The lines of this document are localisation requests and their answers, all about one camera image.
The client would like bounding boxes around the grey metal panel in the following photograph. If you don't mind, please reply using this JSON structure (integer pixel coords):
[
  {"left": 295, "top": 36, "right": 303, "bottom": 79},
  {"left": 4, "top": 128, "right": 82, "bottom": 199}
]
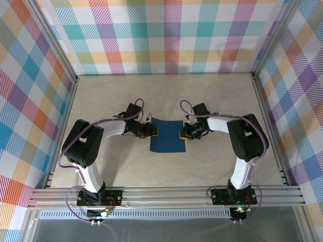
[{"left": 22, "top": 209, "right": 311, "bottom": 242}]

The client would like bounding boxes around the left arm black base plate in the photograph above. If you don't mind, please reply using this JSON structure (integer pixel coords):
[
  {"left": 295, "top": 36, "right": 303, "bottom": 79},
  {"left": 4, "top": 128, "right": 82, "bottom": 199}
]
[{"left": 76, "top": 189, "right": 124, "bottom": 206}]

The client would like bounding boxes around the blue paper sheet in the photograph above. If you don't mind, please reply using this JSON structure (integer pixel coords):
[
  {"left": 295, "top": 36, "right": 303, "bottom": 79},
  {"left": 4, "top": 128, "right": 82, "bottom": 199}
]
[{"left": 149, "top": 117, "right": 187, "bottom": 154}]

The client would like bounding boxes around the aluminium frame corner post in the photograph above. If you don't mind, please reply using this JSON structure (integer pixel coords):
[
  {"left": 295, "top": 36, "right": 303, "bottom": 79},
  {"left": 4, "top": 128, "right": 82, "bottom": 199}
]
[
  {"left": 24, "top": 0, "right": 79, "bottom": 84},
  {"left": 252, "top": 0, "right": 303, "bottom": 79}
]

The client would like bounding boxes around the grey slotted cable duct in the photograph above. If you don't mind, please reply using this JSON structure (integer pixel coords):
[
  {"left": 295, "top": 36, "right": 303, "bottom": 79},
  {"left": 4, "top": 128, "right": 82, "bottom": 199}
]
[{"left": 39, "top": 208, "right": 233, "bottom": 220}]

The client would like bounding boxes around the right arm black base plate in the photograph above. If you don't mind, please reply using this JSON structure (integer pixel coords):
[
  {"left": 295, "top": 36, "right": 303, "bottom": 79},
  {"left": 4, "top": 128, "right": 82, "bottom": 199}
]
[{"left": 210, "top": 188, "right": 258, "bottom": 205}]

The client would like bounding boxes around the aluminium frame cross rail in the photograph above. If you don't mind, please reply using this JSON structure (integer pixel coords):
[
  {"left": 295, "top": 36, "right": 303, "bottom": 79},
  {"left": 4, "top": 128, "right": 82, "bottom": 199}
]
[{"left": 27, "top": 186, "right": 307, "bottom": 209}]

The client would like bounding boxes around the black controller board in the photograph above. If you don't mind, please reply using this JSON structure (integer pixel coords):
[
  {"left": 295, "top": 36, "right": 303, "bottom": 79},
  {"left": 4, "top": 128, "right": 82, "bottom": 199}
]
[
  {"left": 230, "top": 206, "right": 250, "bottom": 220},
  {"left": 86, "top": 207, "right": 112, "bottom": 219}
]

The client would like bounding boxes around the aluminium frame side rail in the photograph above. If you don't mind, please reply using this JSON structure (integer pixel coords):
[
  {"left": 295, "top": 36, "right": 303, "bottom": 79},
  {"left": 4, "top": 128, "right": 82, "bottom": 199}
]
[
  {"left": 41, "top": 77, "right": 80, "bottom": 189},
  {"left": 251, "top": 73, "right": 291, "bottom": 186}
]

